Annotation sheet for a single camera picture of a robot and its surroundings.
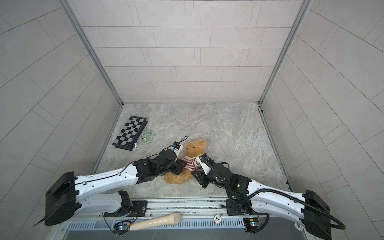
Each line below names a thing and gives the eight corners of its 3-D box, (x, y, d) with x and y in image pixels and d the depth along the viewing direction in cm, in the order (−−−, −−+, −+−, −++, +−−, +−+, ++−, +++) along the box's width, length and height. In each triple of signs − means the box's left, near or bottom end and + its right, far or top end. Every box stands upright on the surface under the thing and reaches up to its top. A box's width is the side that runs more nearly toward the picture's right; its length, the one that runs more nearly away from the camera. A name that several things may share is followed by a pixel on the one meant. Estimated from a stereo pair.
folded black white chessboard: (114, 147, 94) (111, 144, 91) (133, 118, 109) (131, 115, 106) (131, 151, 92) (129, 148, 89) (148, 121, 107) (147, 118, 104)
